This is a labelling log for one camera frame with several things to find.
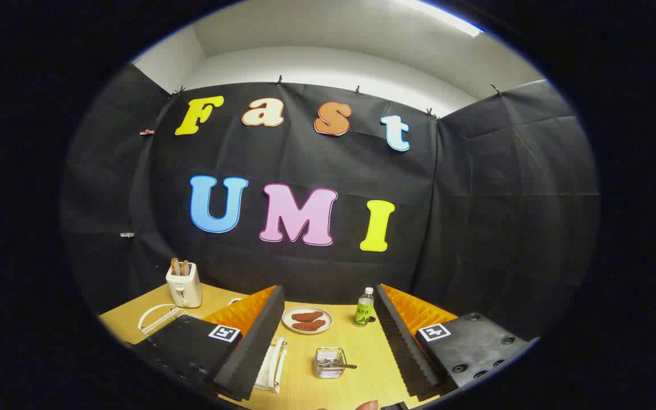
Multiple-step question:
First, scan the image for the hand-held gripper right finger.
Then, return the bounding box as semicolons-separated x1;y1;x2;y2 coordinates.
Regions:
375;284;539;399

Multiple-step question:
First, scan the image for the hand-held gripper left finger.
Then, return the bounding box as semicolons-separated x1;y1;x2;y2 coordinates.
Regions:
126;285;286;402

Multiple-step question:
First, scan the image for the white wire dish rack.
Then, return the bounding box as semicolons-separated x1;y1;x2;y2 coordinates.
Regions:
137;297;289;395

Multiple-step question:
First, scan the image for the silver wire basket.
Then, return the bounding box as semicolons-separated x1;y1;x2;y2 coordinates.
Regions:
314;347;347;380

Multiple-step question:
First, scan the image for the round white plate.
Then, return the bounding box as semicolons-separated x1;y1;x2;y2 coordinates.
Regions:
282;306;334;335

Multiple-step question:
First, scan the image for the white towel mat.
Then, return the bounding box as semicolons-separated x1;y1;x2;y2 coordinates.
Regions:
256;341;278;389

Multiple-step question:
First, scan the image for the green label drink bottle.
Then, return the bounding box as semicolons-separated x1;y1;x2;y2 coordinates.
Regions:
354;287;375;327

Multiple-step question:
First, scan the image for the white toaster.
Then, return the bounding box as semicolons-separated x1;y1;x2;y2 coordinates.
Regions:
166;262;203;309

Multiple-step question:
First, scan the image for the black backdrop cloth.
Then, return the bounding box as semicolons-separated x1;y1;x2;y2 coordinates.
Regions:
60;63;601;342

